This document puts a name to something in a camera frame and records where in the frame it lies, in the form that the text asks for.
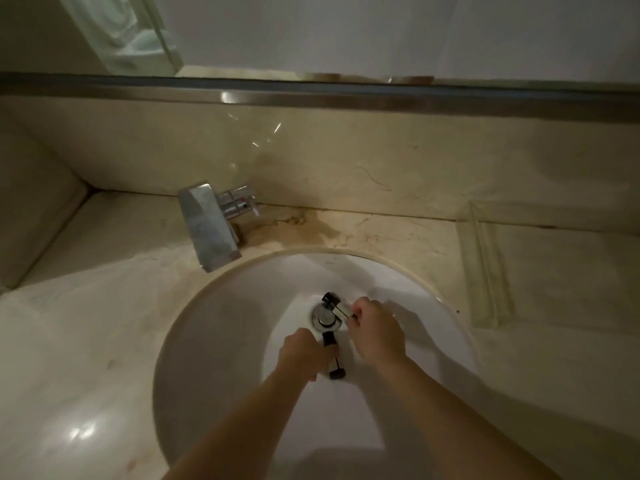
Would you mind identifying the white paper sheet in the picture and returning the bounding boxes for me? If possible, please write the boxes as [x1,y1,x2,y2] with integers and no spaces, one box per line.
[149,0,640,81]

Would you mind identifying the metal-framed wall mirror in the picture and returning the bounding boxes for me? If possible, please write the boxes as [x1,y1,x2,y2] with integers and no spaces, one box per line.
[0,0,640,123]

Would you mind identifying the person's left forearm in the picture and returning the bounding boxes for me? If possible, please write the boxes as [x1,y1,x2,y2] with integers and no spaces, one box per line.
[165,362,319,480]

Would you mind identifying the clear acrylic organizer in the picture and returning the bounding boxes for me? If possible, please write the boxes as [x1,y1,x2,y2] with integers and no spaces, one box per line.
[457,199,640,331]

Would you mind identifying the chrome sink drain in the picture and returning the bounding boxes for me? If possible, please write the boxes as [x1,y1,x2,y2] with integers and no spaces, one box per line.
[311,302,343,329]

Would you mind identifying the chrome faucet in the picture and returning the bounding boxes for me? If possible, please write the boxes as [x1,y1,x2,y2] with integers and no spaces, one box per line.
[177,182,261,274]

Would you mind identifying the white sink basin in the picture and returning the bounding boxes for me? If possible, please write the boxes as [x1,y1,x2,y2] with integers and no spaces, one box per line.
[152,252,481,480]

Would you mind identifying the small black-capped bottle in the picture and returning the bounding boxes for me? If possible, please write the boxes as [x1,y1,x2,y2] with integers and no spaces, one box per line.
[321,292,356,323]
[322,332,347,379]

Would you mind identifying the person's left hand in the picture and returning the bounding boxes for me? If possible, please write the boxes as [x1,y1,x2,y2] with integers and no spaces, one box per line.
[276,327,333,383]

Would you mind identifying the person's right hand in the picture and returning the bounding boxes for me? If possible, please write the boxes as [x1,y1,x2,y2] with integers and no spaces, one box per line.
[346,296,409,371]

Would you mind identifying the person's right forearm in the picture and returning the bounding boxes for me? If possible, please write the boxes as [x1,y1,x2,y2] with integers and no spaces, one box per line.
[372,352,561,480]

